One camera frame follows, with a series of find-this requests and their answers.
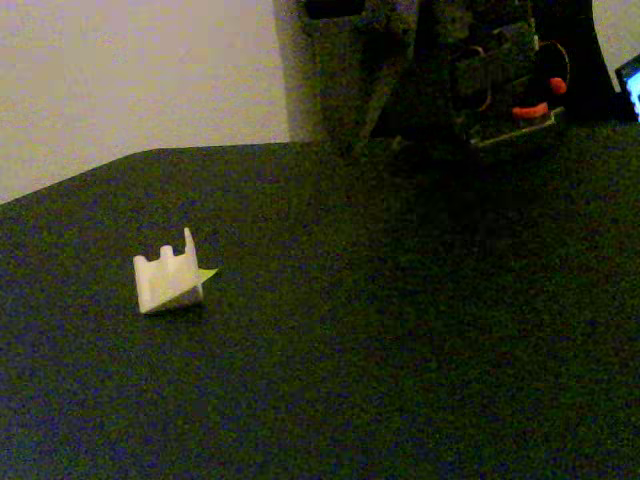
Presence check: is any laptop with lit screen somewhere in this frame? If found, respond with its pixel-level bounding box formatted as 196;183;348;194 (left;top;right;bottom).
613;52;640;125

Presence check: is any dark blue desk mat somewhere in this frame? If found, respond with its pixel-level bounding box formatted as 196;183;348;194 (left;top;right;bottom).
0;119;640;480

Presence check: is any white plastic printed part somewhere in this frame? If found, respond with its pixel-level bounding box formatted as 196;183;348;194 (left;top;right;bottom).
132;227;205;316

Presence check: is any grey robot arm with base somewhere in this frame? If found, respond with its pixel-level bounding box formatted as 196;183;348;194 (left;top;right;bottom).
444;0;569;150

